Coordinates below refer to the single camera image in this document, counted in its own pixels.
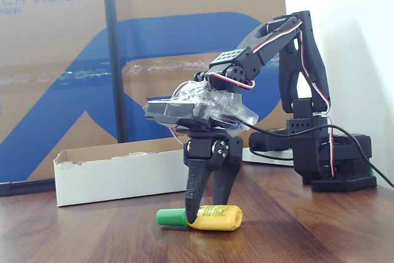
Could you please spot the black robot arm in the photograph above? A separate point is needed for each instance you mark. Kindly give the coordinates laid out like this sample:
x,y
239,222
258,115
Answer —
x,y
307,59

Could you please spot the white power strip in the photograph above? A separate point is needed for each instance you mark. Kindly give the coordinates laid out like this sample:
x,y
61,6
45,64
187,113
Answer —
x,y
264,157

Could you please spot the white cardboard box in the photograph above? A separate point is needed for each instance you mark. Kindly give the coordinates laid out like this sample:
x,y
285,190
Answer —
x,y
123,180

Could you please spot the yellow green glue tube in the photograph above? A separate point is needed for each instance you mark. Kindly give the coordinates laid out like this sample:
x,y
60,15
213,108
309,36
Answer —
x,y
215,218

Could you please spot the tape-wrapped black webcam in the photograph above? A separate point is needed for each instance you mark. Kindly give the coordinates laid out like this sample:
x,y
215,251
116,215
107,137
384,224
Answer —
x,y
172,111

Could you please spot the black metal pole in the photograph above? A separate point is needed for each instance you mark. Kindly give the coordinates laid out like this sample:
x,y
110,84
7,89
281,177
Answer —
x,y
115,59

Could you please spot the black stand base bar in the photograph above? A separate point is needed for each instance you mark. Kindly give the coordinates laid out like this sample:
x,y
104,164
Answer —
x,y
24,187

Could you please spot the black power adapter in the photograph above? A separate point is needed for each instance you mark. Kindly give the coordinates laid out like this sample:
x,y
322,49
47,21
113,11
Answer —
x,y
267,141

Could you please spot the small green object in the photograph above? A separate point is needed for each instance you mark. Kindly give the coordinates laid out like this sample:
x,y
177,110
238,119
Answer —
x,y
371,171

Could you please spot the large brown blue-printed carton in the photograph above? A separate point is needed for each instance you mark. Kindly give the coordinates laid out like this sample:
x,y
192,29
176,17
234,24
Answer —
x,y
55,59

